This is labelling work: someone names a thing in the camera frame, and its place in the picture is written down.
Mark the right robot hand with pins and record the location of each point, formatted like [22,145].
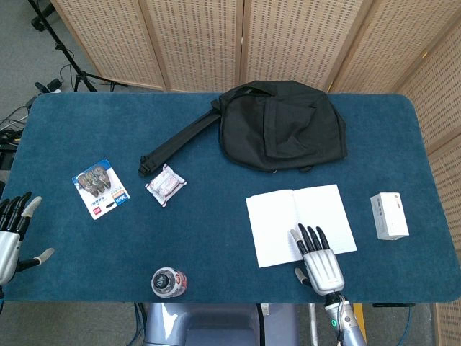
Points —
[322,270]

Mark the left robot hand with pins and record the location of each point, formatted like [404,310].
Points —
[9,248]

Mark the white notebook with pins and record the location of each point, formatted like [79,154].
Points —
[273,223]

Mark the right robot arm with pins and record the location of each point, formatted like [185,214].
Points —
[345,324]

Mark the white cardboard box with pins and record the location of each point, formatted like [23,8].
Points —
[389,216]

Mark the blister card pack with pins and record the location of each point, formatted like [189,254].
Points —
[101,191]

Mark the blue carpet table mat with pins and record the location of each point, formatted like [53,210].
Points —
[216,234]

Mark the grey robot torso base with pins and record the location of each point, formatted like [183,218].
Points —
[216,324]

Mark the black sling bag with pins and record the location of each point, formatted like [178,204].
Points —
[288,126]

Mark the clear drink bottle black cap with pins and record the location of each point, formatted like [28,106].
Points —
[167,283]

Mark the black power adapter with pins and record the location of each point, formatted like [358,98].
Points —
[52,85]

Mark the white red snack packet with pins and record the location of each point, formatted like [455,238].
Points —
[165,184]

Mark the black tripod stand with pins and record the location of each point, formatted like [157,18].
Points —
[81,77]

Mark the wooden rattan folding screen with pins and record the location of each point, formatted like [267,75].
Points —
[198,43]

